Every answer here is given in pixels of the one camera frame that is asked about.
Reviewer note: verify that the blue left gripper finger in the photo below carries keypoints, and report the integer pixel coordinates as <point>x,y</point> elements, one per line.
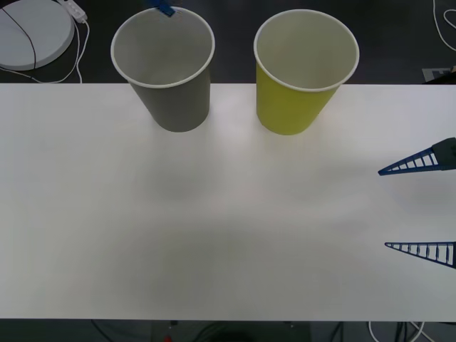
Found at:
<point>163,9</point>

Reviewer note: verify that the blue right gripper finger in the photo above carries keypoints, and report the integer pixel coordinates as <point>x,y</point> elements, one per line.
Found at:
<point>450,254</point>
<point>445,153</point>

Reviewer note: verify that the white power strip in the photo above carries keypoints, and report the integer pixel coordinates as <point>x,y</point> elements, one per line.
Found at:
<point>76,9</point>

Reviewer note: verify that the grey plastic waste bin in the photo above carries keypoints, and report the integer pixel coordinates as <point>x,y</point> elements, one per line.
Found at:
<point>178,107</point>

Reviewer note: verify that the yellow-green plastic waste bin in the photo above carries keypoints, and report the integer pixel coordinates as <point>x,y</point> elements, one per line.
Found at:
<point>285,110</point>

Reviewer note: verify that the round pale grey base plate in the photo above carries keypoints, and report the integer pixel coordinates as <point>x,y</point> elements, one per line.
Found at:
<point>46,32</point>

